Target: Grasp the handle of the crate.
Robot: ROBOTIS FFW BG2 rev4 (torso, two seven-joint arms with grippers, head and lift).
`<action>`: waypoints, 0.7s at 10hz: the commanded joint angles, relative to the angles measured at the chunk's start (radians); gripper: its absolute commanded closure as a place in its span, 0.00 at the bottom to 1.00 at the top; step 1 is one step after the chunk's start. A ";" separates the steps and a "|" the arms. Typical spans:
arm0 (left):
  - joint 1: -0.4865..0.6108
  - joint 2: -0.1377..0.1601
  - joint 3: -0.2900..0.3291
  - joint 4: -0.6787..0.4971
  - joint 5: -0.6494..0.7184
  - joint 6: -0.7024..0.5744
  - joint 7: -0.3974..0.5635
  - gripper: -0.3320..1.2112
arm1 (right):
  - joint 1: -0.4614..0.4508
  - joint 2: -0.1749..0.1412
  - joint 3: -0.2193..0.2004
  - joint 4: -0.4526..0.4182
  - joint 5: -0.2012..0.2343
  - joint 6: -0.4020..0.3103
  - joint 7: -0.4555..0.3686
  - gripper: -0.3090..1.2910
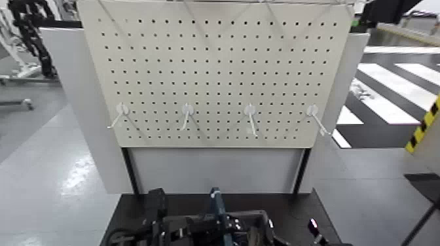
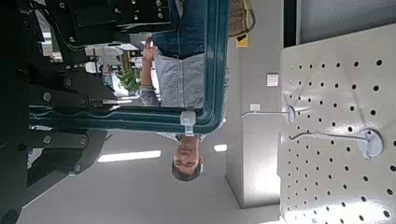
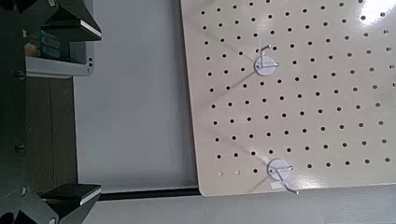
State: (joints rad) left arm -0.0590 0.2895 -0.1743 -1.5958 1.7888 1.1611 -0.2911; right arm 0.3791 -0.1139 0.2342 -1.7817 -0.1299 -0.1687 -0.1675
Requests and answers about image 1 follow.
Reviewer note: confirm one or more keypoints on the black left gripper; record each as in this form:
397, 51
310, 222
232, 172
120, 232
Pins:
156, 206

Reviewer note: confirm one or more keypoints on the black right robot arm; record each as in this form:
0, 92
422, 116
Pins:
319, 235

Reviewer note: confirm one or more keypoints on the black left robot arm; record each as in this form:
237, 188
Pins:
130, 237

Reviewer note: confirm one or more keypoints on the black plastic crate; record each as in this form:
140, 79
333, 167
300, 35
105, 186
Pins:
254, 226

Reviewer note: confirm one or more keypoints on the white partition board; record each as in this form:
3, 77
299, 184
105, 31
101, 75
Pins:
213, 168

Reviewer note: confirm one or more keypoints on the white metal peg hook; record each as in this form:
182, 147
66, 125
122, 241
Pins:
122, 109
187, 110
312, 110
249, 110

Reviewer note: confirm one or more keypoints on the beige metal pegboard panel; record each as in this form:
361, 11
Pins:
213, 68

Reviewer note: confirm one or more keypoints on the white wheeled metal stand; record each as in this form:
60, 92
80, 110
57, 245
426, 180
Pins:
13, 58

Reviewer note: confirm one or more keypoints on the yellow black striped barrier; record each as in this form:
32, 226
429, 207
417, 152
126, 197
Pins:
421, 130

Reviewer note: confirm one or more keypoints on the black frame post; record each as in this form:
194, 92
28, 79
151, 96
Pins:
301, 171
130, 171

